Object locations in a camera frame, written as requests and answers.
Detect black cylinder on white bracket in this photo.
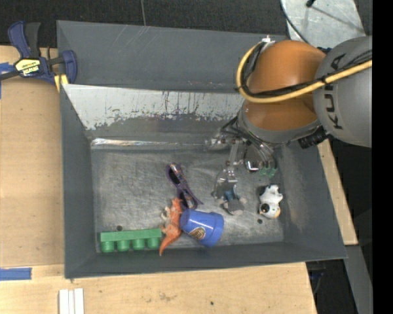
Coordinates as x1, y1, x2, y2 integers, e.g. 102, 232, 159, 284
297, 128, 332, 150

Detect grey and blue toy animal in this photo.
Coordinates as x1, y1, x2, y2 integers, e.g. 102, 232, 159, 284
210, 188, 248, 216

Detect green toy block with pegs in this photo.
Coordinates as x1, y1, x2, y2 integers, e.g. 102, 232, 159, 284
99, 228, 163, 254

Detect white toy animal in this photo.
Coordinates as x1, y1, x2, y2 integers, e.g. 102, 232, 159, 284
257, 184, 284, 220

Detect blue plastic cup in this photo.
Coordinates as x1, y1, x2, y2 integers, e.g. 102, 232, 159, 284
179, 208, 225, 249

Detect purple sunglasses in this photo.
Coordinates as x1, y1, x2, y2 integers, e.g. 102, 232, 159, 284
166, 162, 204, 209

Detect orange toy dinosaur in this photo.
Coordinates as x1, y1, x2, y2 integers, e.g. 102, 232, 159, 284
158, 197, 185, 257

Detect grey metal bin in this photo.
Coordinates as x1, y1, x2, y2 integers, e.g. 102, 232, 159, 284
55, 20, 348, 279

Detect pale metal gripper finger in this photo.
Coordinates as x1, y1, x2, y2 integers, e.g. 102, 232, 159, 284
212, 170, 228, 198
227, 170, 240, 196

